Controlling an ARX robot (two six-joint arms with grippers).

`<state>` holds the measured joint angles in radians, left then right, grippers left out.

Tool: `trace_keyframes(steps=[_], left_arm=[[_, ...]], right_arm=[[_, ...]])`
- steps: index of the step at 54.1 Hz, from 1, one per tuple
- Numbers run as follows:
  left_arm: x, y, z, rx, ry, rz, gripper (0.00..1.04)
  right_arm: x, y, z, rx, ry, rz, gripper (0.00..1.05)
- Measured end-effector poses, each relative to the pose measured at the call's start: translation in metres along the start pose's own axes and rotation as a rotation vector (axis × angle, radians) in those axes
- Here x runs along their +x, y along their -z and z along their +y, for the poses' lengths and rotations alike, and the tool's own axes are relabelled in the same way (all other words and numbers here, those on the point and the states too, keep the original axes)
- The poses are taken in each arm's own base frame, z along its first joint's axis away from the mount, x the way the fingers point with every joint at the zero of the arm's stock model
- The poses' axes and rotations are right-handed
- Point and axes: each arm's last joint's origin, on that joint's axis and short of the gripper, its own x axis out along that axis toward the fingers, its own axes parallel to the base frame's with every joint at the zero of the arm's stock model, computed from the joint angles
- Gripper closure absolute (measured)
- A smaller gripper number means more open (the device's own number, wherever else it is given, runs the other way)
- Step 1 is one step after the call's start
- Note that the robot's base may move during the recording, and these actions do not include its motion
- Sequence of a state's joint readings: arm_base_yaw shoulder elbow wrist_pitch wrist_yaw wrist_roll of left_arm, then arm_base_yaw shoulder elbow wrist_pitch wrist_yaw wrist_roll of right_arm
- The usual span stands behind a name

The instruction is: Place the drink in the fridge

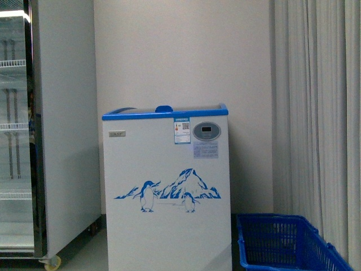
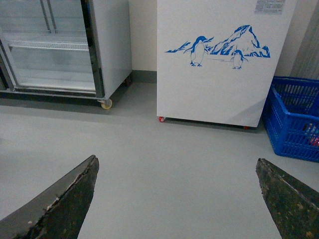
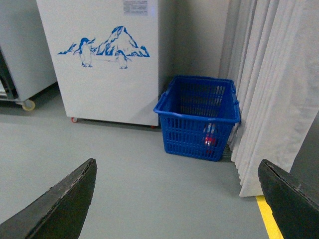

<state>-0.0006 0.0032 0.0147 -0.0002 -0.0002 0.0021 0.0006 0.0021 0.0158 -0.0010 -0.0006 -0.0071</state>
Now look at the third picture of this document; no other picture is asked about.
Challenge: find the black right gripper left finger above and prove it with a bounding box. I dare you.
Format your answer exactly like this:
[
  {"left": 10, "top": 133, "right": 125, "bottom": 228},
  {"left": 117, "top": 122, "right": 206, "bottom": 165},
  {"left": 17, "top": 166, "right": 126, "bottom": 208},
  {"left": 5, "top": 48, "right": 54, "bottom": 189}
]
[{"left": 0, "top": 158, "right": 97, "bottom": 239}]

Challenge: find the red blue drink bottle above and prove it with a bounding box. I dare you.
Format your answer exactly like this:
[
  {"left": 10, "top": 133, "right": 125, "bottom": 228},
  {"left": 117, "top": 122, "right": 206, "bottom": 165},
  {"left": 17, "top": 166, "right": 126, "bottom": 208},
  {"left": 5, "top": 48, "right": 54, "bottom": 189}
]
[{"left": 202, "top": 123, "right": 217, "bottom": 155}]

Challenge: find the white chest freezer penguin decal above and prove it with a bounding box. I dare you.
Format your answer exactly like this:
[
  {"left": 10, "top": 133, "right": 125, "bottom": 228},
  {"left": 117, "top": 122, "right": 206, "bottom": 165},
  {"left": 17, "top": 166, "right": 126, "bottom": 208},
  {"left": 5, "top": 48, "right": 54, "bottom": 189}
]
[{"left": 37, "top": 0, "right": 159, "bottom": 126}]

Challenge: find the yellow floor tape line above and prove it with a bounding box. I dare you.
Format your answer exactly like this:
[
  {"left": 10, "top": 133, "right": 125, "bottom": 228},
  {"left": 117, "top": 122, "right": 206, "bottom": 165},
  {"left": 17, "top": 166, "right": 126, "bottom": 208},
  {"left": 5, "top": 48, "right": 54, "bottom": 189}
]
[{"left": 256, "top": 196, "right": 283, "bottom": 239}]

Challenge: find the white pleated curtain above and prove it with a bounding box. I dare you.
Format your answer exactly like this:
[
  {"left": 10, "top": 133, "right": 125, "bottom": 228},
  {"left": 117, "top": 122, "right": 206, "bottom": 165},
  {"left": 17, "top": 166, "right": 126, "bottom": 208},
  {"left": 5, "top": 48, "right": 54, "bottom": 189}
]
[{"left": 219, "top": 0, "right": 319, "bottom": 198}]

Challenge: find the grey upright display cabinet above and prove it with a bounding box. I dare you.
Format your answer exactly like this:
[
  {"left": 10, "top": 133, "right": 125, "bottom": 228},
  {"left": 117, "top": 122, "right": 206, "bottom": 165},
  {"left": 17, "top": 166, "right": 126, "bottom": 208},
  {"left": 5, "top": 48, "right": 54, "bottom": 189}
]
[{"left": 0, "top": 0, "right": 57, "bottom": 111}]

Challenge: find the blue plastic shopping basket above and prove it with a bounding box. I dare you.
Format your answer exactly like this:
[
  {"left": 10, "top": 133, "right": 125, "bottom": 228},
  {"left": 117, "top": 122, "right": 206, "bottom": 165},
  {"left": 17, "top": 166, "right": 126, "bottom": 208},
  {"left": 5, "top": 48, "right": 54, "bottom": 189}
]
[{"left": 154, "top": 75, "right": 241, "bottom": 161}]

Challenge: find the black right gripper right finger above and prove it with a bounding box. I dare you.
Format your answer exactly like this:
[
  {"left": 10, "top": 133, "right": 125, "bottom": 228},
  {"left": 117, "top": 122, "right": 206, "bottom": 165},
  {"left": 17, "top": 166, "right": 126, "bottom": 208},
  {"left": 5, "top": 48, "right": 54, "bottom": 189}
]
[{"left": 258, "top": 159, "right": 319, "bottom": 239}]

